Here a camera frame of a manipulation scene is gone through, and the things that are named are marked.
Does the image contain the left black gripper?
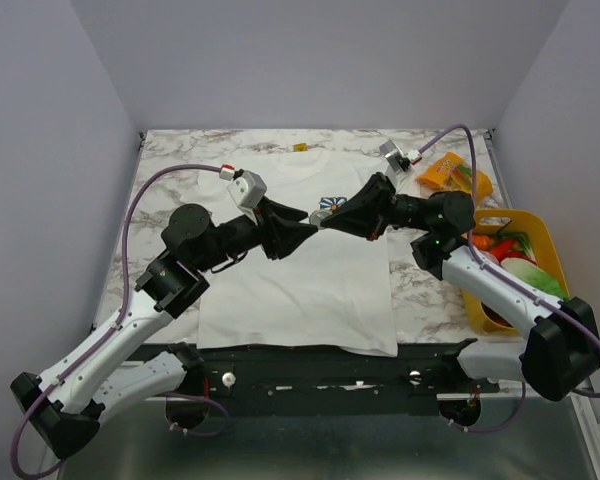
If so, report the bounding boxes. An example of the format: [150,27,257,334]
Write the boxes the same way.
[194,195,319,274]

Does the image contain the white t-shirt with flower print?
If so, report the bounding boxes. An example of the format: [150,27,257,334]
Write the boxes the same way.
[197,150,398,357]

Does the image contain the yellow sunflower brooch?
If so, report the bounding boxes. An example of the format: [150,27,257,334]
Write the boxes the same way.
[309,209,332,227]

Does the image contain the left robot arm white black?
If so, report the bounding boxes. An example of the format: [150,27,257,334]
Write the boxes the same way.
[10,198,318,460]

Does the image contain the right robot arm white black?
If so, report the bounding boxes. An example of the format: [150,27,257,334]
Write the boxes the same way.
[320,173,600,401]

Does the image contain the orange candy bag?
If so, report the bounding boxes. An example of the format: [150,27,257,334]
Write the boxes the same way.
[416,152,494,203]

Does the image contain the toy carrot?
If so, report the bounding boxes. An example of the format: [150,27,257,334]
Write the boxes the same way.
[471,234,494,251]

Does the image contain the toy red chili pepper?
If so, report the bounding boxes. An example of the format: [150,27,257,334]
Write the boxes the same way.
[489,238,518,262]

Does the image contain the toy green onion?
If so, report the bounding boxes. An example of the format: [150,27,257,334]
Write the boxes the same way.
[497,227,532,253]

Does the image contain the toy purple eggplant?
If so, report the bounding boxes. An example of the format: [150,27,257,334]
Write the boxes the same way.
[481,304,512,329]

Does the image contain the yellow plastic basket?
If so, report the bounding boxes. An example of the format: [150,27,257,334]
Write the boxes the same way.
[462,208,571,334]

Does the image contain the toy napa cabbage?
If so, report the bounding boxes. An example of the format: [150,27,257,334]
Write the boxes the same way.
[500,258,569,300]

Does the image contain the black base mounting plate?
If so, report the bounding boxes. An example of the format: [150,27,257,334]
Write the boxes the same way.
[124,342,501,417]

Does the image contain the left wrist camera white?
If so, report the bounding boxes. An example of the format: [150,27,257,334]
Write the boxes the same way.
[219,164,267,210]

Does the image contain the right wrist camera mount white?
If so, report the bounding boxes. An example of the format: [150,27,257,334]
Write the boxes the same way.
[379,140,422,190]

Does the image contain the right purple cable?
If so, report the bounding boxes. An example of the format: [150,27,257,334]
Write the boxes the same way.
[414,123,600,434]

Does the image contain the purple cable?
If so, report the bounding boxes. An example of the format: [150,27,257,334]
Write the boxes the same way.
[12,163,230,477]
[414,123,600,434]

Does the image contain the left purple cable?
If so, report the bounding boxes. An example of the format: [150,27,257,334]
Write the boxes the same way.
[12,163,230,477]

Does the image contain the aluminium rail frame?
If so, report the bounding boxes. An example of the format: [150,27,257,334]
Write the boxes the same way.
[37,354,600,480]

